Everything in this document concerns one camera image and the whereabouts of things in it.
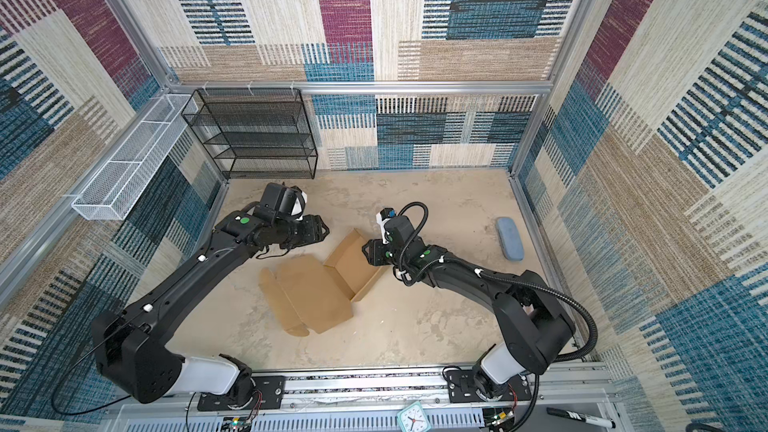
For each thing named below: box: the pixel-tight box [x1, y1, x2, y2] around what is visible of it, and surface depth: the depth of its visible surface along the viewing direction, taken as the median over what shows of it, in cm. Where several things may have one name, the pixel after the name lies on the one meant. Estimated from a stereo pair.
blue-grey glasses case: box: [496, 217, 524, 261], surface depth 101 cm
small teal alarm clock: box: [397, 401, 432, 432], surface depth 70 cm
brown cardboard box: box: [259, 228, 388, 337], surface depth 85 cm
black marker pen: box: [546, 407, 616, 428], surface depth 70 cm
